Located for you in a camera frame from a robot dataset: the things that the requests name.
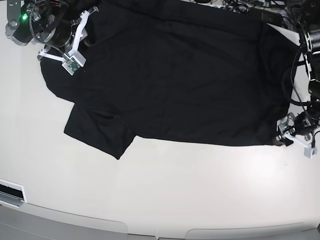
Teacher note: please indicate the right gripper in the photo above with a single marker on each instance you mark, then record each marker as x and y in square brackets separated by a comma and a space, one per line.
[64, 35]

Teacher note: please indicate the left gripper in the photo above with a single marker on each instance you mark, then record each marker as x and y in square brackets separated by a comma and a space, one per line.
[303, 125]

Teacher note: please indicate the black t-shirt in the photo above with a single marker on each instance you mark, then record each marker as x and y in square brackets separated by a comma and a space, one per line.
[176, 71]

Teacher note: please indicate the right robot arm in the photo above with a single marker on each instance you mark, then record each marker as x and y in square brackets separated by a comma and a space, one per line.
[49, 22]

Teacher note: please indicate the white table slot panel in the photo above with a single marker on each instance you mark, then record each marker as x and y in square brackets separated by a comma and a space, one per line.
[12, 194]

